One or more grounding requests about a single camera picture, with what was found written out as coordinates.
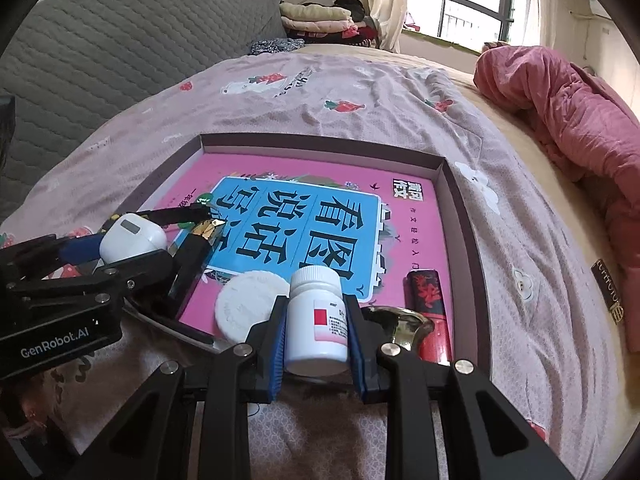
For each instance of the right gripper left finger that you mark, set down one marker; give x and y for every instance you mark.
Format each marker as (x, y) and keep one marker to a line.
(265, 374)

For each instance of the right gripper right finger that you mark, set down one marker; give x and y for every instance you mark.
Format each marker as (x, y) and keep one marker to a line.
(370, 373)

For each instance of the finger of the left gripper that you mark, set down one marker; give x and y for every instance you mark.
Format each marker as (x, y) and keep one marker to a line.
(28, 288)
(75, 249)

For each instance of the round white jar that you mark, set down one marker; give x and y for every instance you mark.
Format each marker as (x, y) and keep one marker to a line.
(247, 299)

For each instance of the white earbuds case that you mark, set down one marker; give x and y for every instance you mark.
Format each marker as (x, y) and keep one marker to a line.
(130, 236)

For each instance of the white medicine bottle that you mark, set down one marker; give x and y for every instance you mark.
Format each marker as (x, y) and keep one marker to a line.
(316, 332)

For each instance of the red lipstick box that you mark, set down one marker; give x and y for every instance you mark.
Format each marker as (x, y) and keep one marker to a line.
(427, 298)

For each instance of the pink Chinese workbook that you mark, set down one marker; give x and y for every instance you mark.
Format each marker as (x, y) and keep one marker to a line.
(369, 220)

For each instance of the purple cardboard box tray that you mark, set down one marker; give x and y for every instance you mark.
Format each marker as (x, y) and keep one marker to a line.
(469, 333)

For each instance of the strawberry print bed sheet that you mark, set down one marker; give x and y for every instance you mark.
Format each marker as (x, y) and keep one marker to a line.
(554, 351)

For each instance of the grey quilted headboard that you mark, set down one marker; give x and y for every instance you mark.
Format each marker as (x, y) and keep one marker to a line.
(74, 64)

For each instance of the pink quilted duvet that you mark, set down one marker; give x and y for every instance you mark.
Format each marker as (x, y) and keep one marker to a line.
(586, 130)

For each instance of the stack of folded blankets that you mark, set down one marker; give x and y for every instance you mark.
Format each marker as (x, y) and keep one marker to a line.
(345, 22)

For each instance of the window with dark frame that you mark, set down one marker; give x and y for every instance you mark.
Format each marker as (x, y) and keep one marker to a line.
(467, 23)

